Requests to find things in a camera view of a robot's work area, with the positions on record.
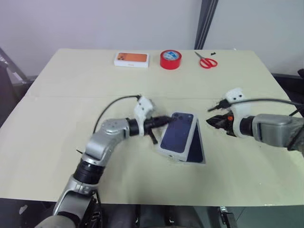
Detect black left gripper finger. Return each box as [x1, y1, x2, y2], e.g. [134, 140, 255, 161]
[158, 115, 176, 125]
[147, 129, 159, 145]

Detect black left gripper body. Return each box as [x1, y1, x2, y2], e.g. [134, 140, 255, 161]
[143, 116, 162, 132]

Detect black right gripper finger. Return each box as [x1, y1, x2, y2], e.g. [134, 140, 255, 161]
[207, 100, 229, 113]
[205, 114, 226, 129]

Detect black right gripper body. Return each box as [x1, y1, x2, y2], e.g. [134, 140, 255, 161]
[218, 113, 238, 138]

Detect dark blue smartphone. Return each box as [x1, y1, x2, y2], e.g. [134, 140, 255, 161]
[186, 123, 206, 164]

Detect orange printed phone box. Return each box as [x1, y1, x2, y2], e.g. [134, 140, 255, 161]
[114, 52, 151, 70]

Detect red tape roll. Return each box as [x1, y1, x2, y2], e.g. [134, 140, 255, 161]
[159, 49, 181, 70]

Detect dark brown furniture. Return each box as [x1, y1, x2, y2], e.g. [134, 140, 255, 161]
[271, 68, 304, 105]

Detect metal table leg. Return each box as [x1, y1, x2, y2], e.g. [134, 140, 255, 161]
[219, 206, 238, 228]

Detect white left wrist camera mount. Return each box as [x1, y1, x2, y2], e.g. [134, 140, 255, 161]
[133, 95, 155, 137]

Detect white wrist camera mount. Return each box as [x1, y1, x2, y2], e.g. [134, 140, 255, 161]
[222, 87, 250, 139]
[133, 95, 155, 137]

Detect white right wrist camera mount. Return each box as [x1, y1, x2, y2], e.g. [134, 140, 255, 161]
[222, 87, 250, 139]

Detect red handled scissors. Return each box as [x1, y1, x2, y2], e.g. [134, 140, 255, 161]
[194, 51, 219, 69]

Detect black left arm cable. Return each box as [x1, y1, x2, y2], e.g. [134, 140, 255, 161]
[93, 95, 143, 134]

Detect dark grey vertical post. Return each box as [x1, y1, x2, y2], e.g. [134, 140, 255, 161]
[194, 0, 219, 50]

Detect grey metal frame bar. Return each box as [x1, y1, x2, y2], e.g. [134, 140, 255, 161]
[0, 47, 32, 84]

